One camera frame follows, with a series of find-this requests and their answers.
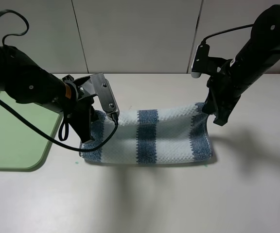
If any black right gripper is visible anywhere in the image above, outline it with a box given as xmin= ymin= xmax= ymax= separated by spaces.
xmin=202 ymin=56 xmax=243 ymax=126

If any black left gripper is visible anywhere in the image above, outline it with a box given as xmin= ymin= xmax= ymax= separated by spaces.
xmin=62 ymin=75 xmax=99 ymax=143

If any blue white striped towel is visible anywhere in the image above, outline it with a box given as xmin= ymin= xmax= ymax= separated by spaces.
xmin=79 ymin=102 xmax=212 ymax=165

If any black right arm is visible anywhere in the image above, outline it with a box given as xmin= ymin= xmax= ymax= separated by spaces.
xmin=195 ymin=5 xmax=280 ymax=126

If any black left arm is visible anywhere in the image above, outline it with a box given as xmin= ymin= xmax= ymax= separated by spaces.
xmin=0 ymin=46 xmax=98 ymax=143

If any green plastic tray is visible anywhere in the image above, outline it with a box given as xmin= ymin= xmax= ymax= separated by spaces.
xmin=0 ymin=92 xmax=62 ymax=171

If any black left strap loop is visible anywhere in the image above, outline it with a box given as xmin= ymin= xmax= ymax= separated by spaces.
xmin=59 ymin=116 xmax=70 ymax=142

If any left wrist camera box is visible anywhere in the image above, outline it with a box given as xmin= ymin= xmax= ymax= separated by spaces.
xmin=90 ymin=73 xmax=120 ymax=118

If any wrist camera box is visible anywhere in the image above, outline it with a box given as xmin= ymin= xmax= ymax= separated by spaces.
xmin=191 ymin=42 xmax=210 ymax=79
xmin=90 ymin=73 xmax=120 ymax=118

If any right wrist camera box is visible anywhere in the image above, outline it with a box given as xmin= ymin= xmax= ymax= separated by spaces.
xmin=191 ymin=42 xmax=210 ymax=79

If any black right camera cable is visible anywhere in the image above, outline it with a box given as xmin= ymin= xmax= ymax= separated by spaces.
xmin=199 ymin=23 xmax=254 ymax=47

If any black camera cable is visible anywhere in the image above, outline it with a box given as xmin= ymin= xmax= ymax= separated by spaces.
xmin=0 ymin=9 xmax=119 ymax=151
xmin=199 ymin=23 xmax=254 ymax=47

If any black left camera cable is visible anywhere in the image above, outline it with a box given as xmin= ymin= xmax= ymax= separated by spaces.
xmin=0 ymin=9 xmax=119 ymax=151

